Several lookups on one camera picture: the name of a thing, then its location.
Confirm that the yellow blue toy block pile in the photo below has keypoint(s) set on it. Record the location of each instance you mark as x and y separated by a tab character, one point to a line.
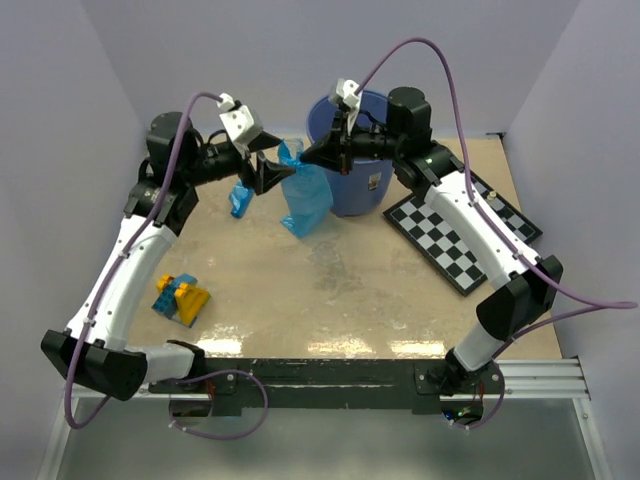
180	299

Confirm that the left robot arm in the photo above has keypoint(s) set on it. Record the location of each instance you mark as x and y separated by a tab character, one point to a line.
94	344

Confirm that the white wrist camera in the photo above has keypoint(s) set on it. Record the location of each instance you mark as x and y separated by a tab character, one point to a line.
346	96
240	122

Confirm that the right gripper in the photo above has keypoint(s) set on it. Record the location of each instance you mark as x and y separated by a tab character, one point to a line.
328	153

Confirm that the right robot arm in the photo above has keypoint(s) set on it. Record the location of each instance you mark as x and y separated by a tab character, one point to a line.
432	172

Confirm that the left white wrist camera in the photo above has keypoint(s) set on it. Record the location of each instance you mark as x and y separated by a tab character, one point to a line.
240	122

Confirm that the blue plastic trash bin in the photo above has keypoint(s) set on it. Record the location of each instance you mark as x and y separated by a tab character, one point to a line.
364	188

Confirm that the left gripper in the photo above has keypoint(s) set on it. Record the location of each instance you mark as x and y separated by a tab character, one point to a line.
266	173

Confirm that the aluminium frame rail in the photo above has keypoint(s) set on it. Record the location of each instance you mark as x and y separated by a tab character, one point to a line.
520	379

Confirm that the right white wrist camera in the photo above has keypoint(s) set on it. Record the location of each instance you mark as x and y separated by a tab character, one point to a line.
346	96

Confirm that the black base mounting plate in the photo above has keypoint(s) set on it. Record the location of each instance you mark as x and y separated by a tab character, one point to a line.
255	398

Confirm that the blue trash bag roll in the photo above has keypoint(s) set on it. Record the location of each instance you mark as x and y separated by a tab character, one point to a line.
240	198

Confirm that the black white chessboard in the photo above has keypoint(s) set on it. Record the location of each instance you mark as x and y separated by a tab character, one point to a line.
467	238

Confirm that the single blue trash bag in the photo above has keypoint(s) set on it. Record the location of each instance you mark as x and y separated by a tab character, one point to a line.
307	192

